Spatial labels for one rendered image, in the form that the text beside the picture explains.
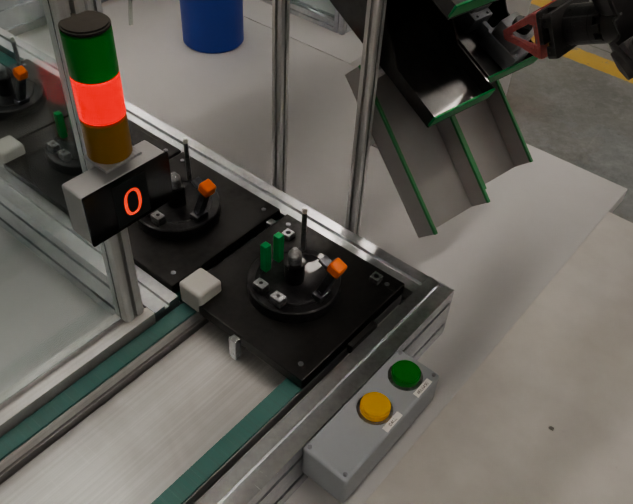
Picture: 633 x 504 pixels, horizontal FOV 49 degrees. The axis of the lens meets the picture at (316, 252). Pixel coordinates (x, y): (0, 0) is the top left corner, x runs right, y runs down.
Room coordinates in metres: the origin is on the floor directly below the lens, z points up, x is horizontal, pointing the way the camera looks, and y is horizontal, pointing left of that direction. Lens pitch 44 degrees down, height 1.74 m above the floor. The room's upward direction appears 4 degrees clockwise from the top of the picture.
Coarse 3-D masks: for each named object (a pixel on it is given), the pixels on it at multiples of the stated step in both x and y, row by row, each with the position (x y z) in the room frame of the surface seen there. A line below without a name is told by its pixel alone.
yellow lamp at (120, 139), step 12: (120, 120) 0.63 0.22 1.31; (84, 132) 0.62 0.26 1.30; (96, 132) 0.61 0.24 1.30; (108, 132) 0.61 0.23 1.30; (120, 132) 0.62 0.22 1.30; (96, 144) 0.61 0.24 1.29; (108, 144) 0.61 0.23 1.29; (120, 144) 0.62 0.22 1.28; (96, 156) 0.61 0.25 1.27; (108, 156) 0.61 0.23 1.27; (120, 156) 0.62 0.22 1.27
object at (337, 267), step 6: (324, 258) 0.68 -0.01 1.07; (336, 258) 0.68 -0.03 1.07; (324, 264) 0.67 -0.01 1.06; (330, 264) 0.67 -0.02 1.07; (336, 264) 0.67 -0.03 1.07; (342, 264) 0.67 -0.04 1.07; (330, 270) 0.66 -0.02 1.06; (336, 270) 0.66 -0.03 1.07; (342, 270) 0.66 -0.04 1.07; (330, 276) 0.67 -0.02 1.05; (336, 276) 0.66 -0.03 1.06; (324, 282) 0.67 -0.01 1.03; (330, 282) 0.67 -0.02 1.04; (318, 288) 0.68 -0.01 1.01; (324, 288) 0.67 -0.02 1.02
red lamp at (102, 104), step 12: (72, 84) 0.62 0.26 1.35; (84, 84) 0.61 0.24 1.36; (96, 84) 0.61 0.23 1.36; (108, 84) 0.62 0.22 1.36; (120, 84) 0.64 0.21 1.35; (84, 96) 0.61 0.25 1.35; (96, 96) 0.61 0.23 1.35; (108, 96) 0.62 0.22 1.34; (120, 96) 0.63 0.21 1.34; (84, 108) 0.61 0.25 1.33; (96, 108) 0.61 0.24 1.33; (108, 108) 0.62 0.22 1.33; (120, 108) 0.63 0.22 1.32; (84, 120) 0.61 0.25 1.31; (96, 120) 0.61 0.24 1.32; (108, 120) 0.61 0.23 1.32
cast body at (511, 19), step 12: (516, 12) 1.04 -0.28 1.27; (480, 24) 1.05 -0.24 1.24; (504, 24) 1.00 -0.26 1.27; (528, 24) 1.01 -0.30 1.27; (492, 36) 1.02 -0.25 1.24; (516, 36) 0.99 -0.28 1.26; (528, 36) 1.00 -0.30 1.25; (492, 48) 1.01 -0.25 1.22; (504, 48) 1.00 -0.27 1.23; (516, 48) 0.99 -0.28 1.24; (504, 60) 1.00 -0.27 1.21; (516, 60) 0.99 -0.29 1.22
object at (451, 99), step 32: (352, 0) 0.96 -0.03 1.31; (416, 0) 1.04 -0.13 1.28; (384, 32) 0.91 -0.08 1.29; (416, 32) 0.99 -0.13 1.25; (448, 32) 0.99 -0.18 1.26; (384, 64) 0.90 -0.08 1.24; (416, 64) 0.93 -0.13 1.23; (448, 64) 0.96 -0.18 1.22; (416, 96) 0.86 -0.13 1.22; (448, 96) 0.90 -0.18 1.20; (480, 96) 0.89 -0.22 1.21
